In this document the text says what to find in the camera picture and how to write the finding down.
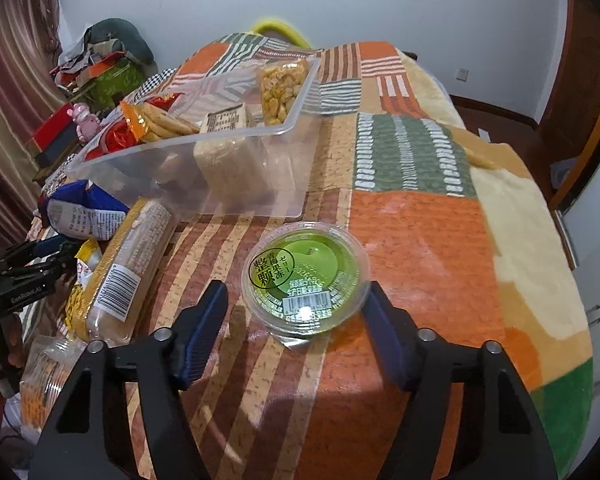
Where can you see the yellow snack bag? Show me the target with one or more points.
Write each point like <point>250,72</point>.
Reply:
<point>87,260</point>

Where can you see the red box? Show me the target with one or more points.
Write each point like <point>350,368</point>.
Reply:
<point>53,138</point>

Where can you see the white wall socket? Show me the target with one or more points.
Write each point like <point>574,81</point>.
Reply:
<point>462,74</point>

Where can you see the green jelly cup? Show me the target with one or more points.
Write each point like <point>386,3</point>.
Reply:
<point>304,279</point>

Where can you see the brown wooden door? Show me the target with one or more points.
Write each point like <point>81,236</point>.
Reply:
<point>570,125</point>

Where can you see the clear bag yellow nuts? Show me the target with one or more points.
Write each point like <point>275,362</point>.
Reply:
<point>280,84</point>

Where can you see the clear plastic storage bin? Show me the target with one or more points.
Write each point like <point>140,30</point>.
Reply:
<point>167,171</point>

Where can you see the green-edged biscuit stick bag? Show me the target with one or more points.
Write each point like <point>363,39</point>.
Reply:
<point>49,364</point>

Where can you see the pink plush toy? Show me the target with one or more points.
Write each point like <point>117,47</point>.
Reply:
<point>87,123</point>

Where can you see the wafer biscuit block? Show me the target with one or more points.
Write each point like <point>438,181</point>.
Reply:
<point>234,168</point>

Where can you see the person left hand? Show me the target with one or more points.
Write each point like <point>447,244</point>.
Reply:
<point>11,346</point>

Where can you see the yellow curved tube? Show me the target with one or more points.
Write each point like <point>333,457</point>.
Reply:
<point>281,29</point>

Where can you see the striped red curtain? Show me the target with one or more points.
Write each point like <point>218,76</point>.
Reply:
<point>29,49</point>

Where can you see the pile of clothes and boxes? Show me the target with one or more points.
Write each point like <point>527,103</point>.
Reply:
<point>110,61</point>

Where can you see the red snack bag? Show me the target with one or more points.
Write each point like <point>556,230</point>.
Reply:
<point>118,135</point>

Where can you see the long wafer biscuit pack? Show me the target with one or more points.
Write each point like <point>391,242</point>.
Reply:
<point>113,298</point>

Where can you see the blue orange snack bag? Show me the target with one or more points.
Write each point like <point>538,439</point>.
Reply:
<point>82,210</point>

